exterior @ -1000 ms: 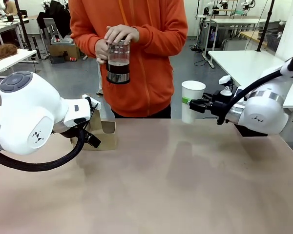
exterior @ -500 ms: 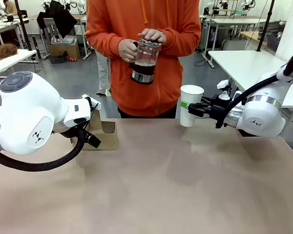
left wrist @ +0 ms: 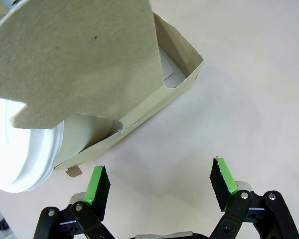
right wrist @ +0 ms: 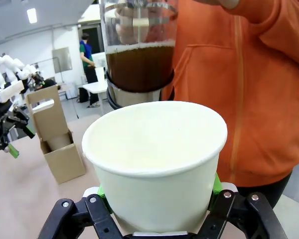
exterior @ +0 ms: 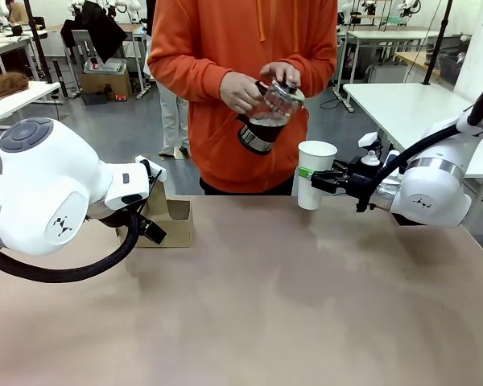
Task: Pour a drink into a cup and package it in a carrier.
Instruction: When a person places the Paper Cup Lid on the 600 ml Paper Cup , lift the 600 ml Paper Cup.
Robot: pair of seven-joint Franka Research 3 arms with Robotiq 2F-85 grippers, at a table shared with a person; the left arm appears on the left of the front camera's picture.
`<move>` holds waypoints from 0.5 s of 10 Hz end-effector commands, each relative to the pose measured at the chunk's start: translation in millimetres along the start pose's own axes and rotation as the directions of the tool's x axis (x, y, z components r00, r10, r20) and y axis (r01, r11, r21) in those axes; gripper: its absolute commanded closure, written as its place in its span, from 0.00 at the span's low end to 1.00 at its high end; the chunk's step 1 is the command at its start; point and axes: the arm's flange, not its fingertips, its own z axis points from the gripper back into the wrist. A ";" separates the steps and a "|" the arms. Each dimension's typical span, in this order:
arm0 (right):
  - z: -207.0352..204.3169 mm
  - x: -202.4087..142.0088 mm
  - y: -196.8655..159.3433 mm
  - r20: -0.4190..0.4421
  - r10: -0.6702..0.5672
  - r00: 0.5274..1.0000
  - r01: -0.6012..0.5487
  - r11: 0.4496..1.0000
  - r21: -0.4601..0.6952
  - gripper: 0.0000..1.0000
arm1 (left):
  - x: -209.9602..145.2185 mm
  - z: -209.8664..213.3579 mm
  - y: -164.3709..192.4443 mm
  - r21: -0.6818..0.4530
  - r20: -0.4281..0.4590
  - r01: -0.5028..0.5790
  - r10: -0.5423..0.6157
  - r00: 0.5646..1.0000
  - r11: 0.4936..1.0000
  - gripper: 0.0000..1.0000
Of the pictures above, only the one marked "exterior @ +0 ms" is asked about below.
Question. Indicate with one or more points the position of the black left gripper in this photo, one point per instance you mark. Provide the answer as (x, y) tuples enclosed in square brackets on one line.
[(153, 231)]

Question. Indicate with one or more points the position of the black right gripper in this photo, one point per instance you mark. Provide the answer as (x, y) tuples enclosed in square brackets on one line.
[(360, 181)]

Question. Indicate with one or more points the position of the white paper cup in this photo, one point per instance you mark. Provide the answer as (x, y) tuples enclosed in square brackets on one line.
[(316, 154)]

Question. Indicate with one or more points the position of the brown cardboard cup carrier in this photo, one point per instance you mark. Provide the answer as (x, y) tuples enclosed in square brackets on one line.
[(179, 231)]

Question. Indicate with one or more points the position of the glass coffee pot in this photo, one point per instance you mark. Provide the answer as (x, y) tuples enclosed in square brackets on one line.
[(271, 116)]

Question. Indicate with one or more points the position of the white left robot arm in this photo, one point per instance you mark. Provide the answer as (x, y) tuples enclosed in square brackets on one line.
[(44, 181)]

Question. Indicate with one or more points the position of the person's left forearm orange sleeve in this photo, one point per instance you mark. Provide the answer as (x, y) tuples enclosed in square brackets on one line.
[(322, 76)]

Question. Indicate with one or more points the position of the person's right forearm orange sleeve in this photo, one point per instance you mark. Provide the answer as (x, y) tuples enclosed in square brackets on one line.
[(185, 72)]

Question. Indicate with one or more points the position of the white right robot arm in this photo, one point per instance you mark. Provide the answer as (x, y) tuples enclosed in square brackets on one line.
[(434, 193)]

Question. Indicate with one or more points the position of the person's left hand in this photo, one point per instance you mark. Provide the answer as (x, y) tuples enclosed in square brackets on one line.
[(283, 72)]

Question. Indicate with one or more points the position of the person's right hand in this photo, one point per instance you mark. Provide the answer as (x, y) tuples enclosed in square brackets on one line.
[(239, 92)]

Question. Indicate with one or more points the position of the black lid holder box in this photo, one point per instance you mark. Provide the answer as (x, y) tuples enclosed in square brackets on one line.
[(402, 219)]

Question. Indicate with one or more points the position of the white side table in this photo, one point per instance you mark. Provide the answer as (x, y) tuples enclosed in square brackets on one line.
[(406, 108), (20, 102)]

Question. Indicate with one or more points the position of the person torso orange hoodie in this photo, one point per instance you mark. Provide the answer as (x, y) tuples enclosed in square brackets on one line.
[(209, 140)]

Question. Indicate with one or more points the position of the person in white trousers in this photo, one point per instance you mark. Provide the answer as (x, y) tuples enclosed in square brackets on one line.
[(173, 120)]

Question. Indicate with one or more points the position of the white background table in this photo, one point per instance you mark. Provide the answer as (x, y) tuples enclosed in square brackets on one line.
[(386, 38)]

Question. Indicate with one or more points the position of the small black floor box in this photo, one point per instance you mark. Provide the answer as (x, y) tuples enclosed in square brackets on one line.
[(94, 98)]

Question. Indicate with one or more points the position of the brown cardboard box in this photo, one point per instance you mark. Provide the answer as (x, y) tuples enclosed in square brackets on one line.
[(104, 84)]

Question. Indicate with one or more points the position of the black stand pole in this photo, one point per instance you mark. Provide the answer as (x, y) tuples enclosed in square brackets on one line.
[(38, 40), (436, 44)]

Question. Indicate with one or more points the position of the grey plastic bin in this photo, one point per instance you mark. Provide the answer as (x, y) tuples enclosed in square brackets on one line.
[(106, 65)]

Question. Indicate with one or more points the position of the brown furry object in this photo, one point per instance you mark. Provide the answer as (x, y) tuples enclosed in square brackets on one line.
[(4, 86)]

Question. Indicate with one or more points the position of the black cloth on stand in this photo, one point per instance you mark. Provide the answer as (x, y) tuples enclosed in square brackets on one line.
[(96, 28)]

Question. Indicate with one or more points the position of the seated person in background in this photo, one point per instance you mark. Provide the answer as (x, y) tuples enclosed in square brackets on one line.
[(18, 12)]

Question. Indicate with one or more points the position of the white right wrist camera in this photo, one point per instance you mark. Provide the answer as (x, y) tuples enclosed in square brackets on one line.
[(370, 140)]

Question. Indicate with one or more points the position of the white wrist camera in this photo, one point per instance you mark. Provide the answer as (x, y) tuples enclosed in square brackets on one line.
[(370, 140), (155, 167)]

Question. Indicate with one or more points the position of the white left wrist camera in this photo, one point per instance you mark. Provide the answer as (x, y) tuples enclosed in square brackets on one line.
[(155, 167)]

